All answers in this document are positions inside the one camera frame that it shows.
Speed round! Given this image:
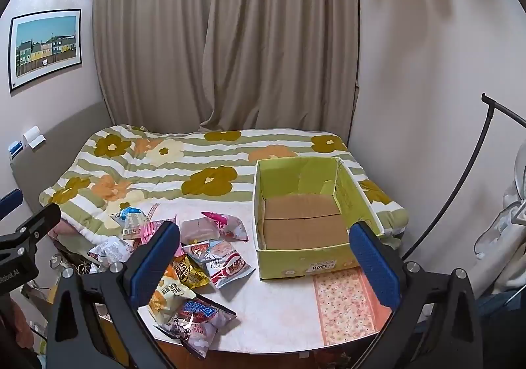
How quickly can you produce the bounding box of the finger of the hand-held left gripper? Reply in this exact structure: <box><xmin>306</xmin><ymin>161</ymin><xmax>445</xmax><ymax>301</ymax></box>
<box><xmin>0</xmin><ymin>188</ymin><xmax>23</xmax><ymax>214</ymax></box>
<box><xmin>0</xmin><ymin>202</ymin><xmax>61</xmax><ymax>250</ymax></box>

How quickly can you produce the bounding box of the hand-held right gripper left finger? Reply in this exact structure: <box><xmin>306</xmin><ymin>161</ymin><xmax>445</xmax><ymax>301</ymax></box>
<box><xmin>44</xmin><ymin>220</ymin><xmax>181</xmax><ymax>369</ymax></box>

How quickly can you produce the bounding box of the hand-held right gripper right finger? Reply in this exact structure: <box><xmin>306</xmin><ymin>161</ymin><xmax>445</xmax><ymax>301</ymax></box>
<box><xmin>348</xmin><ymin>221</ymin><xmax>483</xmax><ymax>369</ymax></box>

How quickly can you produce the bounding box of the pink snack packet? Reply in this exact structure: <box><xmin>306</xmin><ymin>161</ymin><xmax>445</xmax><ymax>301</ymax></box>
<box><xmin>140</xmin><ymin>202</ymin><xmax>177</xmax><ymax>246</ymax></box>

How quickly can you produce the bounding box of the gold and brown snack packet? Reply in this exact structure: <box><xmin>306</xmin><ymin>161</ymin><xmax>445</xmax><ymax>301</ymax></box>
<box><xmin>164</xmin><ymin>254</ymin><xmax>210</xmax><ymax>289</ymax></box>

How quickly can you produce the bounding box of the orange and yellow snack packet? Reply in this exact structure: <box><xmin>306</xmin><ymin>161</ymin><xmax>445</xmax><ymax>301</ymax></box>
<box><xmin>148</xmin><ymin>274</ymin><xmax>198</xmax><ymax>324</ymax></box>

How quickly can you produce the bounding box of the purple and blue snack packet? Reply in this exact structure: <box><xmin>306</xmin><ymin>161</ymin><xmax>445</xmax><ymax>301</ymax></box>
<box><xmin>156</xmin><ymin>297</ymin><xmax>238</xmax><ymax>359</ymax></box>

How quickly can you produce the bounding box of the yellow bear cardboard box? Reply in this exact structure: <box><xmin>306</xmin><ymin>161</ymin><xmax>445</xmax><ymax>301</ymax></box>
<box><xmin>251</xmin><ymin>155</ymin><xmax>387</xmax><ymax>281</ymax></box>

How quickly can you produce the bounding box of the pink bedding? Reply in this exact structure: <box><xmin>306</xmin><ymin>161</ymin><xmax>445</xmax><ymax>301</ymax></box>
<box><xmin>48</xmin><ymin>219</ymin><xmax>83</xmax><ymax>242</ymax></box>

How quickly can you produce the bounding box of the blue and white snack packet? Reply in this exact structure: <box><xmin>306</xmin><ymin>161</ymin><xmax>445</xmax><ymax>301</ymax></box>
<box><xmin>109</xmin><ymin>207</ymin><xmax>149</xmax><ymax>240</ymax></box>

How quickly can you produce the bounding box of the cartoon print snack packet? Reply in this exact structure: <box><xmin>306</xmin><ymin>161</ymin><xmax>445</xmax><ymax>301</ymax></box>
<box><xmin>181</xmin><ymin>240</ymin><xmax>239</xmax><ymax>265</ymax></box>

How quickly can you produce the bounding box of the grey padded headboard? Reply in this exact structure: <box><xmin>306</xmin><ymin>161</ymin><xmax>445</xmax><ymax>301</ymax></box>
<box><xmin>12</xmin><ymin>100</ymin><xmax>111</xmax><ymax>230</ymax></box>

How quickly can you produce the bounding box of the floral striped blanket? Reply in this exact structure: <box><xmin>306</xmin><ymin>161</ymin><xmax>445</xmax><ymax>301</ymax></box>
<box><xmin>39</xmin><ymin>125</ymin><xmax>409</xmax><ymax>246</ymax></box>

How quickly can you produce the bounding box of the white tablecloth with pink trim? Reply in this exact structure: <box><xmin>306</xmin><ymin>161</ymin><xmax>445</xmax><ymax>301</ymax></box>
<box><xmin>88</xmin><ymin>198</ymin><xmax>393</xmax><ymax>353</ymax></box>

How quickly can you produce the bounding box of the pale hanging garment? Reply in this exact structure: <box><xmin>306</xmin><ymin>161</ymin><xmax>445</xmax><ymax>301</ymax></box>
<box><xmin>474</xmin><ymin>155</ymin><xmax>526</xmax><ymax>296</ymax></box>

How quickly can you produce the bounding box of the framed picture of houses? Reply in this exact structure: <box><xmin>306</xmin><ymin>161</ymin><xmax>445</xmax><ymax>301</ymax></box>
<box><xmin>8</xmin><ymin>10</ymin><xmax>82</xmax><ymax>92</ymax></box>

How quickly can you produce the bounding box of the black clothes rack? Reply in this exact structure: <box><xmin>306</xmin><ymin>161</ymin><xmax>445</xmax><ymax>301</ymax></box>
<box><xmin>400</xmin><ymin>93</ymin><xmax>526</xmax><ymax>261</ymax></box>

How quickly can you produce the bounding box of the beige curtain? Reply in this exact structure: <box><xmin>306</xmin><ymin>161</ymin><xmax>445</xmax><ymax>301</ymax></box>
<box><xmin>94</xmin><ymin>0</ymin><xmax>362</xmax><ymax>135</ymax></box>

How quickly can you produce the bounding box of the tangle of cables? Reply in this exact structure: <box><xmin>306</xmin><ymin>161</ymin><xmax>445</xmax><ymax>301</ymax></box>
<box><xmin>61</xmin><ymin>256</ymin><xmax>101</xmax><ymax>277</ymax></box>

